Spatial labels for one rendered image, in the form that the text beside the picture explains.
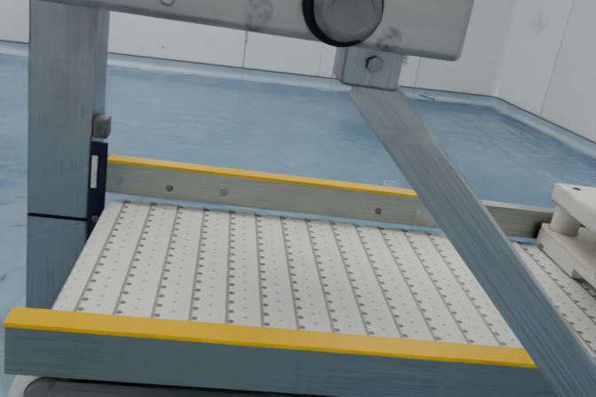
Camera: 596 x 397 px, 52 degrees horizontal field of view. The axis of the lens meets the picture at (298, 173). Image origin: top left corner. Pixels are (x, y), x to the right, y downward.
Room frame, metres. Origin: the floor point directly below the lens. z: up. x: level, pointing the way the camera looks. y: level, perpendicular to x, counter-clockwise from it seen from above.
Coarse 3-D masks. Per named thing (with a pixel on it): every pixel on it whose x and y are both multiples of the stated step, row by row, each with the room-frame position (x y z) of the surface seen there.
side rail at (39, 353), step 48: (48, 336) 0.27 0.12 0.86; (96, 336) 0.28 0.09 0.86; (192, 384) 0.29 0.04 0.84; (240, 384) 0.29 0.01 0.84; (288, 384) 0.29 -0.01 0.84; (336, 384) 0.30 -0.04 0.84; (384, 384) 0.30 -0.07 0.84; (432, 384) 0.31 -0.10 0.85; (480, 384) 0.31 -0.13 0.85; (528, 384) 0.32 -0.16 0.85
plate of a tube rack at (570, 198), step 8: (560, 184) 0.59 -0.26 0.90; (568, 184) 0.60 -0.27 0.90; (560, 192) 0.58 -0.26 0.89; (568, 192) 0.57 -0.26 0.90; (576, 192) 0.57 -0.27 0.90; (584, 192) 0.58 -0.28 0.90; (592, 192) 0.58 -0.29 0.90; (560, 200) 0.58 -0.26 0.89; (568, 200) 0.57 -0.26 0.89; (576, 200) 0.55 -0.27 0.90; (584, 200) 0.55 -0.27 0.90; (592, 200) 0.55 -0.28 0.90; (568, 208) 0.56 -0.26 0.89; (576, 208) 0.55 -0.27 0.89; (584, 208) 0.54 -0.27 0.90; (592, 208) 0.53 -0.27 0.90; (576, 216) 0.55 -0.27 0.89; (584, 216) 0.53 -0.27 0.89; (592, 216) 0.52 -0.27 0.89; (584, 224) 0.53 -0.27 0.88; (592, 224) 0.52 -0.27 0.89; (592, 232) 0.52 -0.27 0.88
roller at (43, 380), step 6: (36, 378) 0.29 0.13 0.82; (42, 378) 0.29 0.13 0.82; (48, 378) 0.29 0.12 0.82; (54, 378) 0.29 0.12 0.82; (60, 378) 0.29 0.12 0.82; (66, 378) 0.29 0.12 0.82; (72, 378) 0.30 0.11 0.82; (30, 384) 0.29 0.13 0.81; (36, 384) 0.29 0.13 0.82; (42, 384) 0.29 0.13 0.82; (48, 384) 0.29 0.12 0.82; (54, 384) 0.29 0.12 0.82; (30, 390) 0.28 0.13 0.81; (36, 390) 0.28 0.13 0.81; (42, 390) 0.28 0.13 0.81; (48, 390) 0.29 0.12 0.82; (24, 396) 0.28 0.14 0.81; (30, 396) 0.28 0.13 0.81; (36, 396) 0.28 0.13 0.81; (42, 396) 0.28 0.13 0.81
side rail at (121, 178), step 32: (128, 192) 0.54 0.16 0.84; (160, 192) 0.55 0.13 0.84; (192, 192) 0.55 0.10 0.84; (224, 192) 0.56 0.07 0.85; (256, 192) 0.56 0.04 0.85; (288, 192) 0.56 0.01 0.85; (320, 192) 0.57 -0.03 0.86; (352, 192) 0.57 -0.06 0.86; (416, 224) 0.58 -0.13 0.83; (512, 224) 0.60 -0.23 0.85
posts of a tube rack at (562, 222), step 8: (560, 208) 0.58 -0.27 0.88; (560, 216) 0.58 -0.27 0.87; (568, 216) 0.57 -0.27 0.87; (552, 224) 0.58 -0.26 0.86; (560, 224) 0.58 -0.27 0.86; (568, 224) 0.57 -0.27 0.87; (576, 224) 0.57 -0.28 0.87; (560, 232) 0.57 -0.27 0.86; (568, 232) 0.57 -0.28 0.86; (576, 232) 0.58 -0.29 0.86
